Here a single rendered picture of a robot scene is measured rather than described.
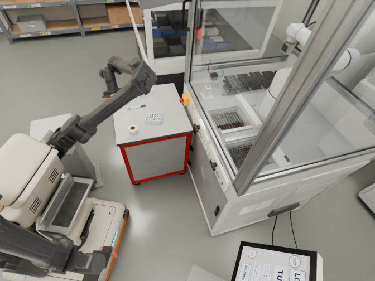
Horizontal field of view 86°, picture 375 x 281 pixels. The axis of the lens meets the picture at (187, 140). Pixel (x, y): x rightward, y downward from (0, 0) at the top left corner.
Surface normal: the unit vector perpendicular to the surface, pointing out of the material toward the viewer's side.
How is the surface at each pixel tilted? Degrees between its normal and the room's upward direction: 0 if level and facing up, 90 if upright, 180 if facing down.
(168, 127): 0
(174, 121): 0
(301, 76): 90
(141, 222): 0
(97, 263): 63
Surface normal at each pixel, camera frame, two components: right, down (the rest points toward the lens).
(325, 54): -0.96, 0.18
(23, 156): 0.71, -0.36
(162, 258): 0.07, -0.62
